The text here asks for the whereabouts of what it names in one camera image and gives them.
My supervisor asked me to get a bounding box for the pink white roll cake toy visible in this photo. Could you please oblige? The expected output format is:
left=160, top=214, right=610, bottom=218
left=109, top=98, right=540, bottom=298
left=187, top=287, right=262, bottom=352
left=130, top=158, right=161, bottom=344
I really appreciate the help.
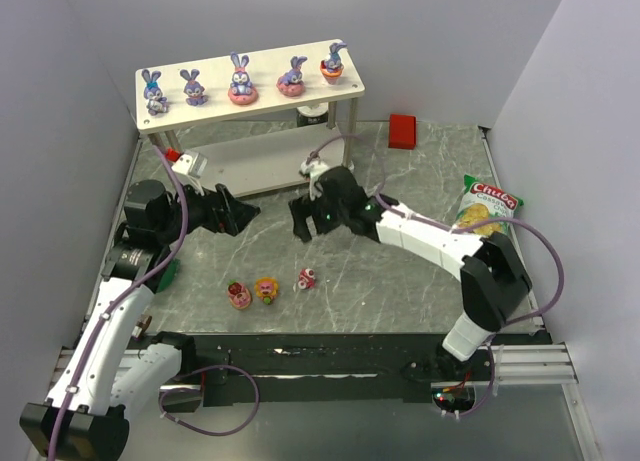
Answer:
left=296, top=268, right=316, bottom=290

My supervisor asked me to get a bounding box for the small purple bunny toy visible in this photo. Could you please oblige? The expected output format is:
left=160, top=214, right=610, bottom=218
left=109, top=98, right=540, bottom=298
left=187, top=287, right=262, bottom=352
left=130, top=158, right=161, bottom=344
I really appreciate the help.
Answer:
left=141, top=69, right=169, bottom=116

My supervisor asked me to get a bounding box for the purple bunny with red bow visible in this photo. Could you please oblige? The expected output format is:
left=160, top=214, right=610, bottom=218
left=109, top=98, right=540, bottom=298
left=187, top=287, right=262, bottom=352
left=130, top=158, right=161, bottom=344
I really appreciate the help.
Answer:
left=179, top=68, right=208, bottom=106

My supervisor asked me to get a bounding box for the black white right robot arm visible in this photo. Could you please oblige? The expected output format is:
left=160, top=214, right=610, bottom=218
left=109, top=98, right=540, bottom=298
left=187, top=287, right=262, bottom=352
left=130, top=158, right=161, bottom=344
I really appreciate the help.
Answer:
left=289, top=159, right=532, bottom=363

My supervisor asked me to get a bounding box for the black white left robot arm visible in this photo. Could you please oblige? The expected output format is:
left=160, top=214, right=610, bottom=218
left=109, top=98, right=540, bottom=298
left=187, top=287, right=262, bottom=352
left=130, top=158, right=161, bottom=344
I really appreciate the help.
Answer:
left=19, top=179, right=261, bottom=460

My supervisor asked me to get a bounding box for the black jar behind shelf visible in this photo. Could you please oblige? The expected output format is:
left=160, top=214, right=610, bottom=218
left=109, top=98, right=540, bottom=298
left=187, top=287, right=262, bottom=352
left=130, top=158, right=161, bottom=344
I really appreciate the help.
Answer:
left=296, top=103, right=329, bottom=127

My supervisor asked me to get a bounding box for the white two-tier wooden shelf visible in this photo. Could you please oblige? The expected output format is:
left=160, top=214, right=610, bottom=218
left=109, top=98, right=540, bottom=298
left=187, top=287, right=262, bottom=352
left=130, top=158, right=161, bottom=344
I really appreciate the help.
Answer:
left=135, top=41, right=365, bottom=197

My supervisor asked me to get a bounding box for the chocolate donut on green plate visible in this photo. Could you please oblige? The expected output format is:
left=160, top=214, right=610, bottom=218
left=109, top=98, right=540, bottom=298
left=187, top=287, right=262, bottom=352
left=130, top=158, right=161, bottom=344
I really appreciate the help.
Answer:
left=149, top=258, right=180, bottom=293

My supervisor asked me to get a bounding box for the orange sunflower toy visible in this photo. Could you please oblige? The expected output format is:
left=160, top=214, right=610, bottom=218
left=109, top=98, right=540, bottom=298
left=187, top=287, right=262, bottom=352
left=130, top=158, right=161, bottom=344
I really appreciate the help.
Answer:
left=254, top=277, right=279, bottom=305

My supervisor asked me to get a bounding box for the pink strawberry bear toy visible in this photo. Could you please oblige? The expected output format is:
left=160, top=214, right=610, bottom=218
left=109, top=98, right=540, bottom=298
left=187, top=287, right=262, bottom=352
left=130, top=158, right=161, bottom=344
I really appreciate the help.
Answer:
left=227, top=281, right=252, bottom=310

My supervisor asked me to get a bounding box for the red plastic block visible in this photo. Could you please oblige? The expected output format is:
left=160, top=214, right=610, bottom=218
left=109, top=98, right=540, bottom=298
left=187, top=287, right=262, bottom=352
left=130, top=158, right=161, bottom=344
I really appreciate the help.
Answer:
left=388, top=113, right=417, bottom=150

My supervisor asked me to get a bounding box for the brown snack bar wrapper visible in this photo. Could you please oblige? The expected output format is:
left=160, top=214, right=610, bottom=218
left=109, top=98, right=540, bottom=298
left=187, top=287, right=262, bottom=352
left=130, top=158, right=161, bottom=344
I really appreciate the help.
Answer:
left=132, top=314, right=152, bottom=340

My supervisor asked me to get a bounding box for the green chips bag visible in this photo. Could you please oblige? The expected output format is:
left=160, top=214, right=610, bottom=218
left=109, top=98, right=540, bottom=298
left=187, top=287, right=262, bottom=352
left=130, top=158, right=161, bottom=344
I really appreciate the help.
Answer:
left=453, top=175, right=524, bottom=228

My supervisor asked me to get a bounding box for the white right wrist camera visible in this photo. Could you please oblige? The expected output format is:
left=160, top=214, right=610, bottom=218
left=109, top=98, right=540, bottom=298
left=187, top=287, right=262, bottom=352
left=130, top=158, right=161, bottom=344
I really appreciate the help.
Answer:
left=299, top=158, right=330, bottom=201

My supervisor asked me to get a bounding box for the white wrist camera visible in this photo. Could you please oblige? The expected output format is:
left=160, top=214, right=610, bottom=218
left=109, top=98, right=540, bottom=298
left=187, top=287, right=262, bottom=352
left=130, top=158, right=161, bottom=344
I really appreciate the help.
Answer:
left=171, top=150, right=208, bottom=195
left=299, top=158, right=330, bottom=201

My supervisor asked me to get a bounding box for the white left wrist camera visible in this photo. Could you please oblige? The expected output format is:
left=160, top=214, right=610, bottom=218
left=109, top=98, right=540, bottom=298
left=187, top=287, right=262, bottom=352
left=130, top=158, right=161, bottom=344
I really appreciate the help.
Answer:
left=171, top=150, right=208, bottom=195

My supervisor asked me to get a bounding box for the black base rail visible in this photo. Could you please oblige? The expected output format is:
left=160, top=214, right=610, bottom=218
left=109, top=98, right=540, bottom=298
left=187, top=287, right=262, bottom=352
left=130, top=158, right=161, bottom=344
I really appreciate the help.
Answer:
left=137, top=330, right=551, bottom=410

